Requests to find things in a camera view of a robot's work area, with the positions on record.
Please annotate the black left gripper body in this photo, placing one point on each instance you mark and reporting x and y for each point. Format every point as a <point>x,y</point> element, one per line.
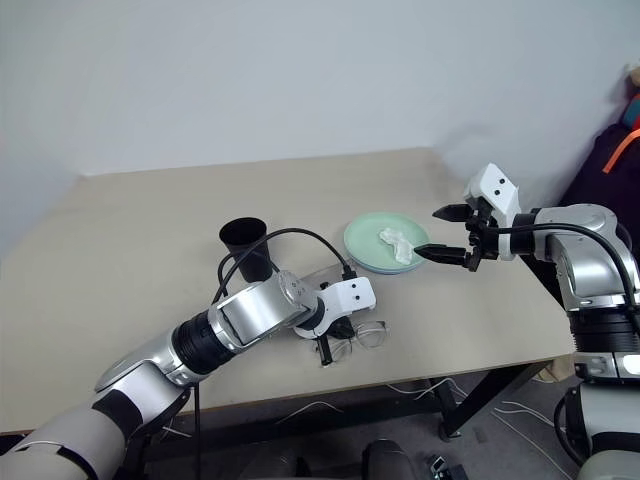
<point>330,331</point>

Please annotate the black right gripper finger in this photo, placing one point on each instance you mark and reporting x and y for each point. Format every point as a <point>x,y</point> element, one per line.
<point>442,253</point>
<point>452,213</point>

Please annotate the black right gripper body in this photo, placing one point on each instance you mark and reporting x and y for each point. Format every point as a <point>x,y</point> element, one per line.
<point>482,240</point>

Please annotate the clear frame glasses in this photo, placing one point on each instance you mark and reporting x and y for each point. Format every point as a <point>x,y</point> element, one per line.
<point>372,336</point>

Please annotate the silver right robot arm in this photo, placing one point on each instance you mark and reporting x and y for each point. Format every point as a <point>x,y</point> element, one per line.
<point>585,260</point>

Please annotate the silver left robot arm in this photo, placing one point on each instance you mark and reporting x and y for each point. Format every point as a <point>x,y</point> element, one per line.
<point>250,315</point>

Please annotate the black plastic cup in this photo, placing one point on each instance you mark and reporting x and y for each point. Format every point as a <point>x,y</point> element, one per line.
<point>247,250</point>

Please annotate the crumpled white tissue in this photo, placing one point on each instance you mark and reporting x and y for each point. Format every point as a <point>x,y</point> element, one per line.
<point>397,245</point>

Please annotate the light blue plate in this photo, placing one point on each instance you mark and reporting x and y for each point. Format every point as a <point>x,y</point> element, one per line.
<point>390,273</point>

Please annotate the mint green plate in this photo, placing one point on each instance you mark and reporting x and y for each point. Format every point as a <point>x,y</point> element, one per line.
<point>365,240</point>

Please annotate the dark rounded shape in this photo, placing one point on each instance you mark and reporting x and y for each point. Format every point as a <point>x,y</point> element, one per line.
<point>387,460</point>

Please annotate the dark fabric bag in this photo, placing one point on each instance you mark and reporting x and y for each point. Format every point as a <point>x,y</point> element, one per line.
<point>595,170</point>

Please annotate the brown cardboard piece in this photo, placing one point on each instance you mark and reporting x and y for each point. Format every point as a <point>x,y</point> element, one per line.
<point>557,371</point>

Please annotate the small black floor device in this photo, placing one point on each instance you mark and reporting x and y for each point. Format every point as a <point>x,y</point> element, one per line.
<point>447,470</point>

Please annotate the plush toy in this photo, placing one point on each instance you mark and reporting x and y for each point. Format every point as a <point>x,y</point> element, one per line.
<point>634,100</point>

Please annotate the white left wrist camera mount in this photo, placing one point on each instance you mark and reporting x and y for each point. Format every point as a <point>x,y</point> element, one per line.
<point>350,295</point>

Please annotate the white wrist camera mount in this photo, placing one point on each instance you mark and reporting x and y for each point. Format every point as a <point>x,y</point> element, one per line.
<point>495,192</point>
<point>350,295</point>

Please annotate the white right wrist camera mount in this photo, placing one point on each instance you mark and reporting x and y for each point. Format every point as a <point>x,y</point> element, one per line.
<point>495,192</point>

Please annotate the black metal table frame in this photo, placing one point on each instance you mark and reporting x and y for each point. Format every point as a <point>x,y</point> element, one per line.
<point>480,395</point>

